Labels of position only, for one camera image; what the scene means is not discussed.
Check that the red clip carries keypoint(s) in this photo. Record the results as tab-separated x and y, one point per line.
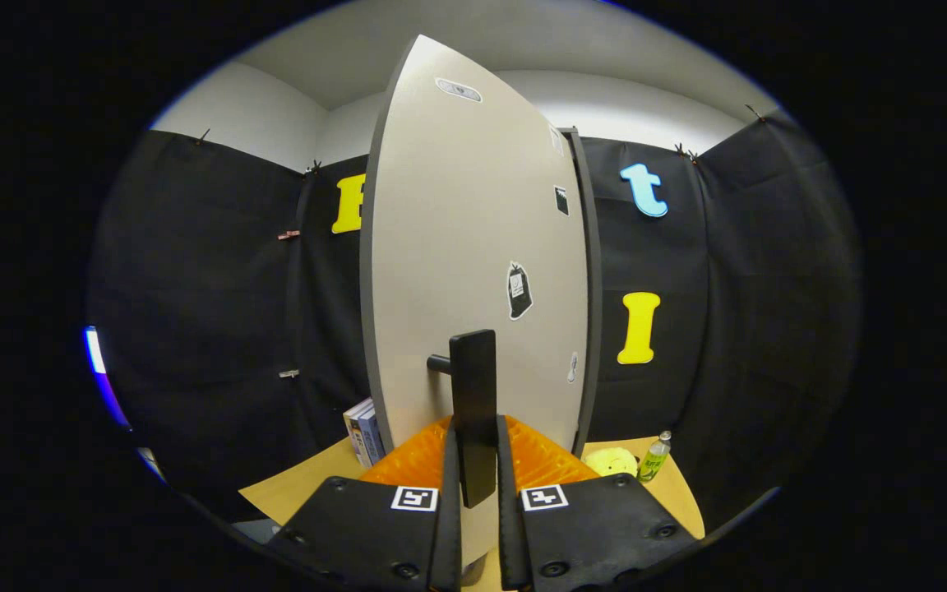
288	235

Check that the beige shoe cabinet door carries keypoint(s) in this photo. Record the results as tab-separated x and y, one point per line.
457	214

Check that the black backdrop cloth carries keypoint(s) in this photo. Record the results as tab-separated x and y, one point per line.
194	288

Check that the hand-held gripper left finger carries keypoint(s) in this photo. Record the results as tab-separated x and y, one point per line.
445	526

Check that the white book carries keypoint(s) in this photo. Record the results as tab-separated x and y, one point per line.
353	436

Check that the yellow plush toy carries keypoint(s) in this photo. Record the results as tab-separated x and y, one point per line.
612	462

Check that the blue book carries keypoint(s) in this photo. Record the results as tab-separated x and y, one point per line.
371	434

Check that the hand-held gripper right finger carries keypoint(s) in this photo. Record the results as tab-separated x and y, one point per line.
510	526

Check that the green plastic bottle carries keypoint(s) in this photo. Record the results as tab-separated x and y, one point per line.
653	462

